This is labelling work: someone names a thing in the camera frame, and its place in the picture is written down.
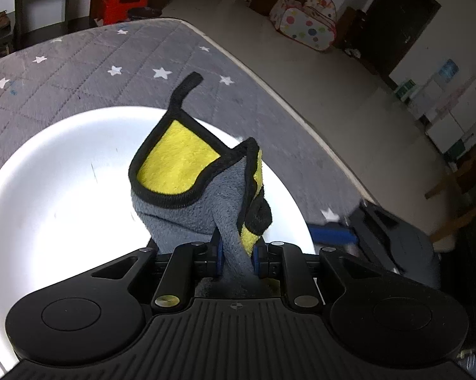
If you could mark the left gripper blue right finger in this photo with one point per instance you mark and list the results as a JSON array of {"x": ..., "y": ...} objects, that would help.
[{"x": 294, "y": 270}]

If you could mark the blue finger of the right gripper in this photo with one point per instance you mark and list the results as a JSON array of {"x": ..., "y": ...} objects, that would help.
[{"x": 331, "y": 234}]

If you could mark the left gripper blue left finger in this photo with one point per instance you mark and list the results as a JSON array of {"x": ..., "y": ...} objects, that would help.
[{"x": 187, "y": 266}]

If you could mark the yellow grey cleaning cloth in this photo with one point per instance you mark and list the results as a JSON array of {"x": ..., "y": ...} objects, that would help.
[{"x": 187, "y": 184}]

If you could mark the polka dot play tent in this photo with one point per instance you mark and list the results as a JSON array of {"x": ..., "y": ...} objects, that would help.
[{"x": 312, "y": 23}]

